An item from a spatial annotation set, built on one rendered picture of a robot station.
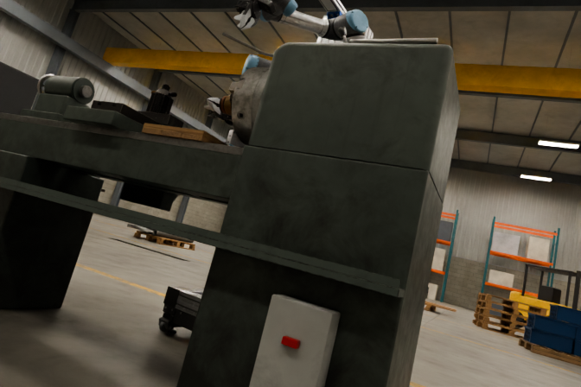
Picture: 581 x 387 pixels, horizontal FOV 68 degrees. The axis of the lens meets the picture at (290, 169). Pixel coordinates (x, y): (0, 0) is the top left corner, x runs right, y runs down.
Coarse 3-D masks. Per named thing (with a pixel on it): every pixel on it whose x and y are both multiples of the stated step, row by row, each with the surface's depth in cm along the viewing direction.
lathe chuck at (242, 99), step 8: (248, 72) 162; (256, 72) 160; (264, 72) 159; (248, 80) 158; (256, 80) 156; (240, 88) 158; (248, 88) 156; (240, 96) 157; (248, 96) 155; (232, 104) 158; (240, 104) 156; (248, 104) 155; (232, 112) 159; (248, 112) 155; (240, 120) 158; (248, 120) 156; (240, 128) 160; (248, 128) 158; (240, 136) 164; (248, 136) 162
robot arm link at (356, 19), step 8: (344, 16) 206; (352, 16) 203; (360, 16) 205; (336, 24) 211; (344, 24) 206; (352, 24) 203; (360, 24) 204; (336, 32) 212; (352, 32) 205; (360, 32) 205
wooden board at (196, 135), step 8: (144, 128) 168; (152, 128) 167; (160, 128) 165; (168, 128) 164; (176, 128) 162; (184, 128) 160; (176, 136) 161; (184, 136) 159; (192, 136) 158; (200, 136) 156; (208, 136) 159; (224, 144) 168
